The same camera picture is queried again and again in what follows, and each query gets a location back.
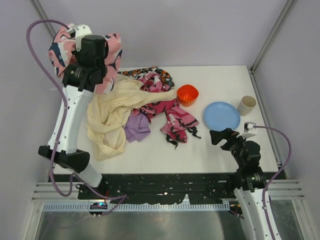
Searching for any light pink shark print cloth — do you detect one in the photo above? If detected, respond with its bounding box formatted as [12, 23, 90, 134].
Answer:
[48, 26, 123, 94]

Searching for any purple shirt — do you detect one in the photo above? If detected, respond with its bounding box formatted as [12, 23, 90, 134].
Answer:
[124, 113, 151, 143]

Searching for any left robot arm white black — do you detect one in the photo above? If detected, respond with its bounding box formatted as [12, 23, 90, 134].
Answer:
[38, 35, 109, 188]

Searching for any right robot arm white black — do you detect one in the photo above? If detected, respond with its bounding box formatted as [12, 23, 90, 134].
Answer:
[209, 128, 281, 240]

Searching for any magenta pink camouflage cloth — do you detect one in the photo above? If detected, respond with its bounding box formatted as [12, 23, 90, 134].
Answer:
[131, 73, 201, 147]

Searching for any black orange patterned cloth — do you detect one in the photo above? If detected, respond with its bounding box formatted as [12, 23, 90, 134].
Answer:
[117, 66, 175, 90]

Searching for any cream yellow cloth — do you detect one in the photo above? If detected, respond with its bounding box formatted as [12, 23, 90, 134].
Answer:
[87, 78, 177, 161]

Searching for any blue plastic plate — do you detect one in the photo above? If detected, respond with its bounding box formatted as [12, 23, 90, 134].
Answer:
[203, 101, 241, 132]

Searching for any beige cup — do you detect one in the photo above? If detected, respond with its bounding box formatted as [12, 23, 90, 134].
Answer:
[237, 95, 257, 116]

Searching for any orange plastic cup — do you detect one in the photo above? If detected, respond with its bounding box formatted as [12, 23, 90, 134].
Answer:
[177, 84, 199, 107]

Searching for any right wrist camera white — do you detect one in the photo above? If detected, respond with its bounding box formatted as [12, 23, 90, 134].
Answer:
[239, 122, 258, 139]

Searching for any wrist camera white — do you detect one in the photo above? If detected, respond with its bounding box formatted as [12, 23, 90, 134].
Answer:
[66, 23, 92, 51]
[239, 122, 258, 139]

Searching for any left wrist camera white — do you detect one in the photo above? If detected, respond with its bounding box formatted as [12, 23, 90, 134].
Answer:
[66, 23, 92, 51]

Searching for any left aluminium frame post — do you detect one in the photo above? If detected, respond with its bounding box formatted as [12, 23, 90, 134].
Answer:
[31, 0, 80, 76]

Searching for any aluminium frame post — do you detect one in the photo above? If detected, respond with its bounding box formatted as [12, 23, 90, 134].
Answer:
[31, 0, 80, 76]
[248, 0, 298, 75]

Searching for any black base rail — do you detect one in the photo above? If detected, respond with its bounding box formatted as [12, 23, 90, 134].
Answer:
[47, 172, 288, 205]

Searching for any white slotted cable duct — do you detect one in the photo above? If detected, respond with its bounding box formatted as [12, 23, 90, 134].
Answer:
[42, 201, 230, 212]

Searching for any right aluminium frame post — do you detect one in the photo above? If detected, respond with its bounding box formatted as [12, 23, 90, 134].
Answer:
[248, 0, 298, 75]

